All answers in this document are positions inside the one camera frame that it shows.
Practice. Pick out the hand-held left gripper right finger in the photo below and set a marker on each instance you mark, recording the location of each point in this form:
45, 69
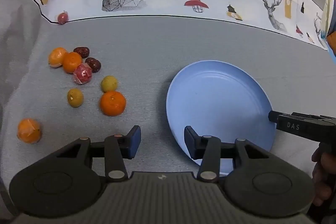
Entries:
189, 143

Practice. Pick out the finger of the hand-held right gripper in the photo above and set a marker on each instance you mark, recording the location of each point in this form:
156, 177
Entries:
274, 116

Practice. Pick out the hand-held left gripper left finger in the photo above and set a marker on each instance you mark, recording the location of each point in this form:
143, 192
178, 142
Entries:
135, 140

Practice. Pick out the blue plate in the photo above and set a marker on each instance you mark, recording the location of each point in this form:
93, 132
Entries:
219, 111

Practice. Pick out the bare orange mandarin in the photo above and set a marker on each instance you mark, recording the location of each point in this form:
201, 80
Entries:
113, 103
71, 62

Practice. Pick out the person's right hand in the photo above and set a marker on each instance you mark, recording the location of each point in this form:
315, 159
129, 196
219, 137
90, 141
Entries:
323, 174

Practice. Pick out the yellow-green round fruit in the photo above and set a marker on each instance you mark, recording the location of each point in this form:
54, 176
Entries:
75, 98
109, 83

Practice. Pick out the red plastic-wrapped fruit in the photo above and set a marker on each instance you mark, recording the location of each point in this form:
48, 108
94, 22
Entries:
82, 73
63, 18

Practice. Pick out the dark red date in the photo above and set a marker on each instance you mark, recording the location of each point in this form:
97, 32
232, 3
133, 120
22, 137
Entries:
81, 52
93, 64

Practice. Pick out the orange and blue object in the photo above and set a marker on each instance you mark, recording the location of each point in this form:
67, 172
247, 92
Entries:
331, 35

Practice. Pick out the plastic-wrapped orange mandarin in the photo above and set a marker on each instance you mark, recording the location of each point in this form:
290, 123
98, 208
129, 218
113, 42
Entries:
29, 131
55, 57

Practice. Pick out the deer and lamp printed cloth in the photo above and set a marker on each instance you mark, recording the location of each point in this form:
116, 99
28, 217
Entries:
173, 0

